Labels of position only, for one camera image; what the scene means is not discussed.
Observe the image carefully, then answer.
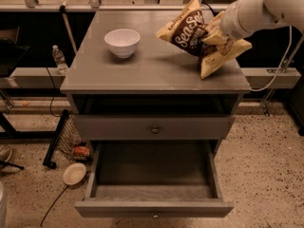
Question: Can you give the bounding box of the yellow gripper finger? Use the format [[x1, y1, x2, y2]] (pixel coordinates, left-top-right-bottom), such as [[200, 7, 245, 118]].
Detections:
[[207, 10, 224, 30]]

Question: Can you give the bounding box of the black metal stand leg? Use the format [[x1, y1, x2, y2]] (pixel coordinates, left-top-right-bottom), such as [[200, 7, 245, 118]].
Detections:
[[43, 109, 68, 169]]

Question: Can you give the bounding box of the white ceramic bowl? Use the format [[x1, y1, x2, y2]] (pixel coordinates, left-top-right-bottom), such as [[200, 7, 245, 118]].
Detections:
[[104, 28, 141, 58]]

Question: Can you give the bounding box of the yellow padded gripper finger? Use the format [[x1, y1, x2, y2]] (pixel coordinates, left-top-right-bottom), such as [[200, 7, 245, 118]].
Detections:
[[202, 28, 228, 46]]

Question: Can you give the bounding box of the open middle drawer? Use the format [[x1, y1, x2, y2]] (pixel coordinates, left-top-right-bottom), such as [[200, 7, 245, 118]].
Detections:
[[75, 141, 234, 219]]

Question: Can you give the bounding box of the beige plate on floor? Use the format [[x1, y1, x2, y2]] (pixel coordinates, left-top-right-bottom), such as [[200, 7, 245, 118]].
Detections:
[[63, 162, 86, 185]]

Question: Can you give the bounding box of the brown sea salt chip bag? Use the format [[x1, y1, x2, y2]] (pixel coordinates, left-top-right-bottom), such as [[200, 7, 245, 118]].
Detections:
[[156, 0, 252, 79]]

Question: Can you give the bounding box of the black floor cable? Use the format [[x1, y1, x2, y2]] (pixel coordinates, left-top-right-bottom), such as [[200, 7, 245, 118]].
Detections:
[[38, 184, 70, 228]]

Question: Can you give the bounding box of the clear plastic water bottle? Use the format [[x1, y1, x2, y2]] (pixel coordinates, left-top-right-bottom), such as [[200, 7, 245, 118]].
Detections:
[[52, 45, 68, 75]]

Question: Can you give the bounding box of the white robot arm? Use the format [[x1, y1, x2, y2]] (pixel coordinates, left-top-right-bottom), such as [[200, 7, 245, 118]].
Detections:
[[202, 0, 304, 45]]

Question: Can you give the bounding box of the orange can in net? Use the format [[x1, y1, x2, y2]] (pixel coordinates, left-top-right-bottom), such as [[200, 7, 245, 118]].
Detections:
[[72, 145, 90, 158]]

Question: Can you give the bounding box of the white cable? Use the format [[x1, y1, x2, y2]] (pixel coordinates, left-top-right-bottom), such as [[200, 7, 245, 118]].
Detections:
[[250, 26, 294, 93]]

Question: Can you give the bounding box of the grey wooden drawer cabinet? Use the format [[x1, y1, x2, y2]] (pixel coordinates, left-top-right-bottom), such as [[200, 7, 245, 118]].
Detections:
[[60, 9, 252, 219]]

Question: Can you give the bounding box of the closed upper drawer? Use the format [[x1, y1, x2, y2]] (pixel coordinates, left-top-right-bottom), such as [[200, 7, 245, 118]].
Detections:
[[74, 115, 235, 141]]

